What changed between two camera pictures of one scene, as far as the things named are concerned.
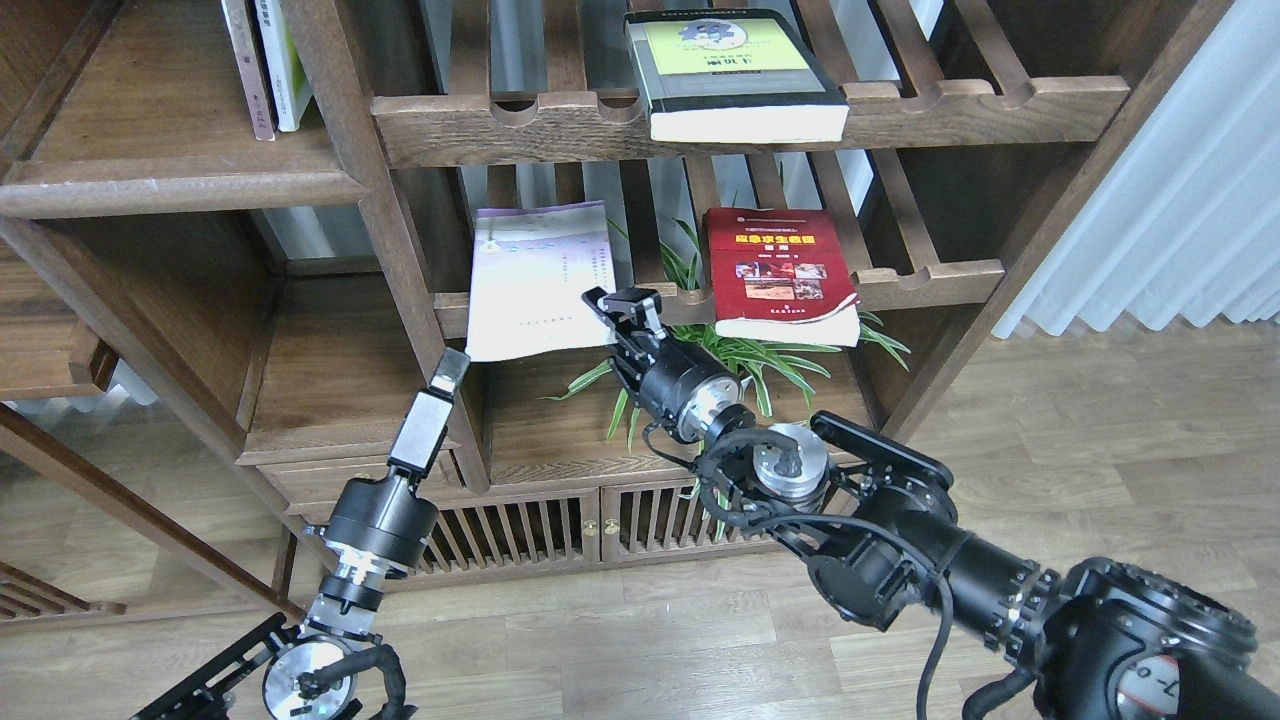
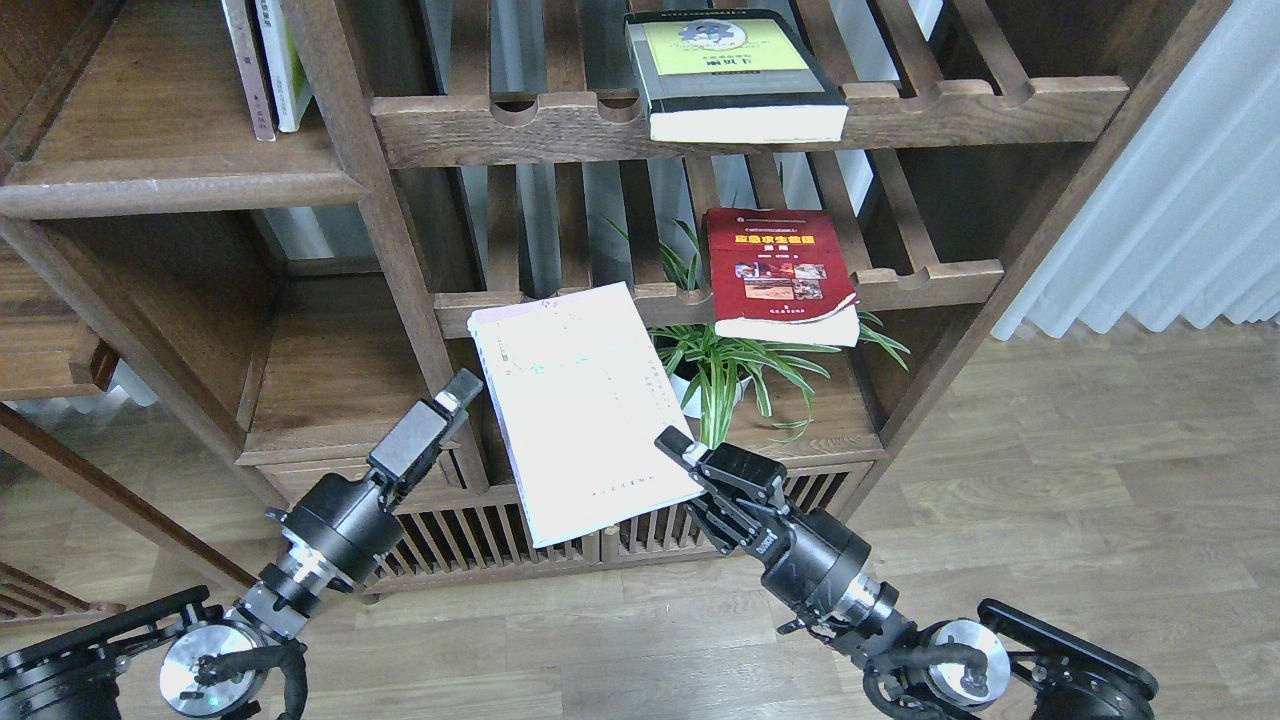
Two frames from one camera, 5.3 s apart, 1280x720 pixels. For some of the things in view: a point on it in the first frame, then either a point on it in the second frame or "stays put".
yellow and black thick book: x=732 y=76 stays put
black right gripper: x=680 y=383 -> x=811 y=559
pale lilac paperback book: x=530 y=267 -> x=577 y=398
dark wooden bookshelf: x=236 y=234 stays put
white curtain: x=1182 y=215 stays put
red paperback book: x=781 y=276 stays put
